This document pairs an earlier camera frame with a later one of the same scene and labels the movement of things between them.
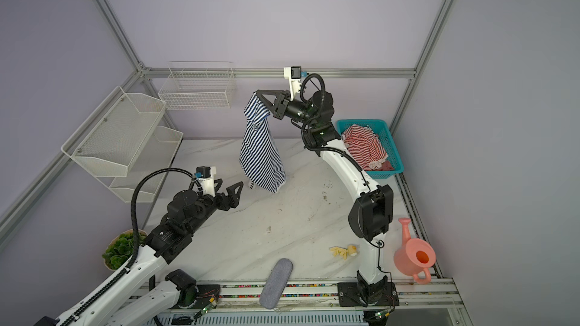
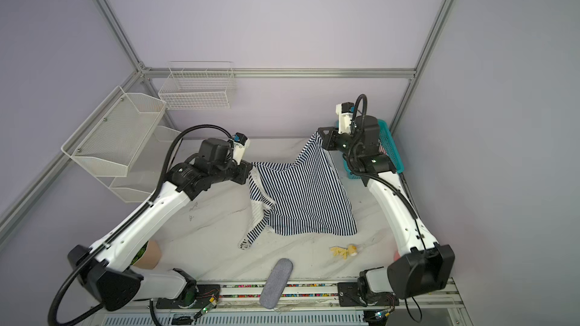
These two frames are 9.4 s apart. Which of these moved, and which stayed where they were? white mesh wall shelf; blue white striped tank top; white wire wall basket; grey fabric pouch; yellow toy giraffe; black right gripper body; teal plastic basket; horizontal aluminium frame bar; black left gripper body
Moved: black right gripper body; black left gripper body; blue white striped tank top
Stayed: yellow toy giraffe; teal plastic basket; horizontal aluminium frame bar; white wire wall basket; grey fabric pouch; white mesh wall shelf
